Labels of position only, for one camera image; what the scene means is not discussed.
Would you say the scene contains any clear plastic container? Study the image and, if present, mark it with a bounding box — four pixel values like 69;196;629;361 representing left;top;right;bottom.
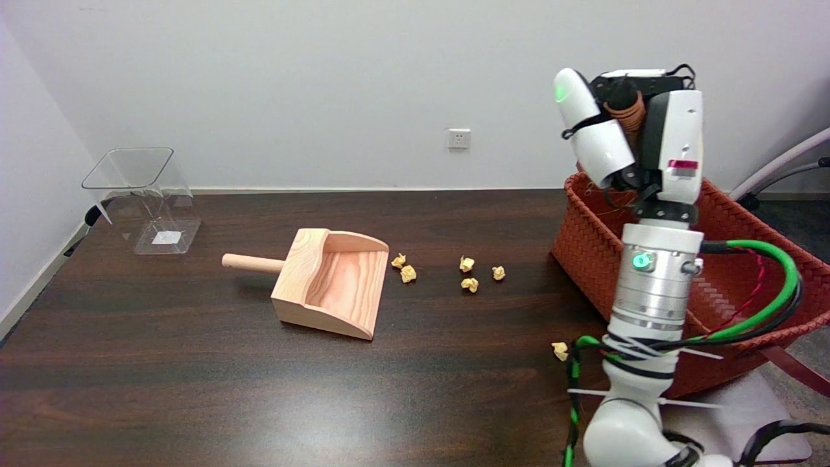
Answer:
82;147;202;256

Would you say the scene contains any wooden dustpan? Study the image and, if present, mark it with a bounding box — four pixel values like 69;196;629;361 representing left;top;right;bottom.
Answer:
222;228;390;341

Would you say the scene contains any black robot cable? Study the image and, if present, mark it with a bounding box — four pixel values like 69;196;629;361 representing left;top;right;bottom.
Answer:
738;420;830;466

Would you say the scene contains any small brown hand broom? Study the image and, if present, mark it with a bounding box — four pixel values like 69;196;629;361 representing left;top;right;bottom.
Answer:
603;78;648;138

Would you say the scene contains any red woven basket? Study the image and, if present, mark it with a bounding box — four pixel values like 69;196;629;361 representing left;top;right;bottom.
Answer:
551;170;830;398

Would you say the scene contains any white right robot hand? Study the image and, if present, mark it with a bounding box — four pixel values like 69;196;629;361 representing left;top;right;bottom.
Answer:
554;64;705;225

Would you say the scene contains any green robot cable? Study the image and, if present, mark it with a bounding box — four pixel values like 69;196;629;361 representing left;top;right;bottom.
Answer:
674;239;802;348

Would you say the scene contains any thin red wire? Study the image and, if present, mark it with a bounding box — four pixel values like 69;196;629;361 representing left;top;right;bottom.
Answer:
710;252;767;339

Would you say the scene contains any black bent bar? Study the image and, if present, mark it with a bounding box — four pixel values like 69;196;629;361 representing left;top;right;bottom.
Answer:
64;200;116;257

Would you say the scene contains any black and green braided cable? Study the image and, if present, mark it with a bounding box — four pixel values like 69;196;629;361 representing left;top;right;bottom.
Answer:
562;335;613;467

